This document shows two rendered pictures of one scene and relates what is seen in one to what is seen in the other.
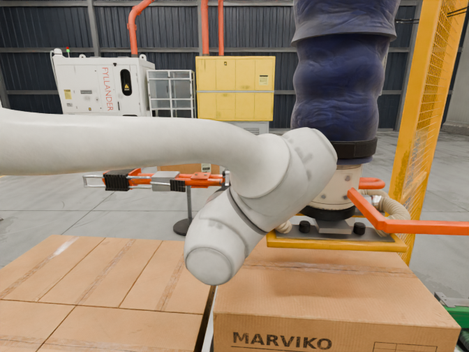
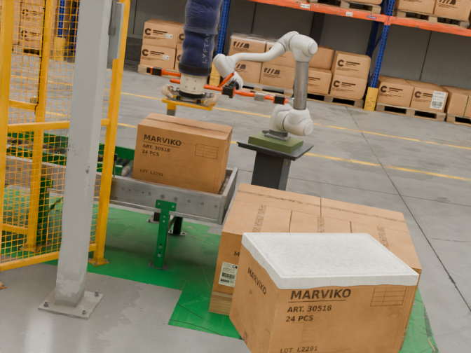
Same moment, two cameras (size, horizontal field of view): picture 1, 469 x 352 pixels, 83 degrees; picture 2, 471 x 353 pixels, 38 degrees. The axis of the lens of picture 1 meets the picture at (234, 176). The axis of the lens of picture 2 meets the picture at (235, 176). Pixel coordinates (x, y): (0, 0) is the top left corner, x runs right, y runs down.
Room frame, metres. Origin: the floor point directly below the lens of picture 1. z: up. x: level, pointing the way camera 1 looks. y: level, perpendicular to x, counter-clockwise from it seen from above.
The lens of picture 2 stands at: (5.32, 0.03, 2.08)
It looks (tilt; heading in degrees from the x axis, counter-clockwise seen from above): 17 degrees down; 179
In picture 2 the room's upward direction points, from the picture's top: 9 degrees clockwise
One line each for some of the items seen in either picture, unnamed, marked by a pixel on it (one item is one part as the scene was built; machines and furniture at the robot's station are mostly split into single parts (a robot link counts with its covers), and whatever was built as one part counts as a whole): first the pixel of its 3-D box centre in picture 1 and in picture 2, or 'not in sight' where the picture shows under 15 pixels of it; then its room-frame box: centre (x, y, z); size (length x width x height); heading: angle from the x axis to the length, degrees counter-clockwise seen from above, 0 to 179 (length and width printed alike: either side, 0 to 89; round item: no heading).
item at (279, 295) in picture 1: (310, 318); (183, 153); (0.72, -0.26, 0.75); 0.60 x 0.40 x 0.40; 85
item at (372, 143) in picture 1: (330, 142); (195, 67); (0.72, -0.26, 1.35); 0.23 x 0.23 x 0.04
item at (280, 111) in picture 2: not in sight; (282, 117); (0.04, 0.43, 0.97); 0.18 x 0.16 x 0.22; 41
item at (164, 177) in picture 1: (166, 181); (259, 97); (0.76, 0.20, 1.23); 0.07 x 0.07 x 0.04; 86
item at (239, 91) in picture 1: (235, 102); not in sight; (8.43, -0.03, 1.24); 2.22 x 0.91 x 2.47; 90
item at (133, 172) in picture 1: (123, 177); (279, 99); (0.77, 0.34, 1.24); 0.08 x 0.07 x 0.05; 86
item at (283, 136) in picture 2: not in sight; (275, 133); (0.03, 0.40, 0.83); 0.22 x 0.18 x 0.06; 73
